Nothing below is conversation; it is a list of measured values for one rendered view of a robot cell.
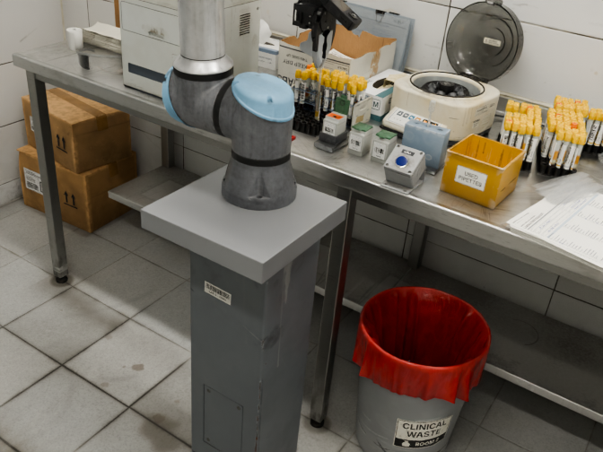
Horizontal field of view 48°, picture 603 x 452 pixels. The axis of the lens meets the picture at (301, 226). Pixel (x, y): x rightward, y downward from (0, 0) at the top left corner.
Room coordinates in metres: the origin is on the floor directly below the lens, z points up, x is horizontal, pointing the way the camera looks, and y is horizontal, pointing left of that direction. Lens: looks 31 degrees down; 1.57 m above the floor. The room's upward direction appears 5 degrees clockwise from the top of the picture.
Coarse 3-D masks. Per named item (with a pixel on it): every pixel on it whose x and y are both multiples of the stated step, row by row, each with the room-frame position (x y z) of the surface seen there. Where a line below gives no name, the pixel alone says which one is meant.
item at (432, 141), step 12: (408, 132) 1.48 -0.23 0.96; (420, 132) 1.47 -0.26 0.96; (432, 132) 1.45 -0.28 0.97; (444, 132) 1.46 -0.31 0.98; (408, 144) 1.48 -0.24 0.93; (420, 144) 1.47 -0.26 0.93; (432, 144) 1.45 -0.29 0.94; (444, 144) 1.45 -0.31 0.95; (432, 156) 1.45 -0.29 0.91; (444, 156) 1.47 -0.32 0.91; (432, 168) 1.45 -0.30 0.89
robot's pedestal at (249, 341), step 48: (192, 288) 1.15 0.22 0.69; (240, 288) 1.09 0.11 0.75; (288, 288) 1.13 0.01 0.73; (192, 336) 1.15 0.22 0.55; (240, 336) 1.08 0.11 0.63; (288, 336) 1.14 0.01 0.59; (192, 384) 1.15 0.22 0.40; (240, 384) 1.08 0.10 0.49; (288, 384) 1.16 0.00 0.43; (192, 432) 1.15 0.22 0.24; (240, 432) 1.08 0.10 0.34; (288, 432) 1.18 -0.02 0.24
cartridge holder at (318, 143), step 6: (324, 138) 1.53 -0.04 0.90; (330, 138) 1.52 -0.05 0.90; (336, 138) 1.52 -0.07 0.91; (342, 138) 1.54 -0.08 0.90; (348, 138) 1.57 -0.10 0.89; (318, 144) 1.52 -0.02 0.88; (324, 144) 1.51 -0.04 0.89; (330, 144) 1.52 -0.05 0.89; (336, 144) 1.52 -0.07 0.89; (342, 144) 1.54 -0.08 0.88; (330, 150) 1.50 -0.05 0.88
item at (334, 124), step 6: (330, 114) 1.56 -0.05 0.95; (336, 114) 1.56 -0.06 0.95; (342, 114) 1.57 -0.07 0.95; (324, 120) 1.54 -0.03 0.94; (330, 120) 1.54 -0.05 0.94; (336, 120) 1.53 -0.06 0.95; (342, 120) 1.54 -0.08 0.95; (324, 126) 1.54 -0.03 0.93; (330, 126) 1.53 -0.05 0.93; (336, 126) 1.52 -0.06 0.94; (342, 126) 1.54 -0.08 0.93; (324, 132) 1.54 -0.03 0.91; (330, 132) 1.53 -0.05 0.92; (336, 132) 1.52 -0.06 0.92; (342, 132) 1.55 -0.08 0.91
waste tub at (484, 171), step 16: (464, 144) 1.43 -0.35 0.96; (480, 144) 1.45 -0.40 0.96; (496, 144) 1.43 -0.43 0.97; (448, 160) 1.35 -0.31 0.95; (464, 160) 1.33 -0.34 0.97; (480, 160) 1.44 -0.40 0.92; (496, 160) 1.42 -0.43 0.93; (512, 160) 1.33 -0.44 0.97; (448, 176) 1.35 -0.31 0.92; (464, 176) 1.33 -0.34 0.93; (480, 176) 1.31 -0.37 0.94; (496, 176) 1.29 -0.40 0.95; (512, 176) 1.35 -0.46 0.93; (448, 192) 1.34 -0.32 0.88; (464, 192) 1.32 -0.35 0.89; (480, 192) 1.30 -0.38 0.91; (496, 192) 1.28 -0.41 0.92
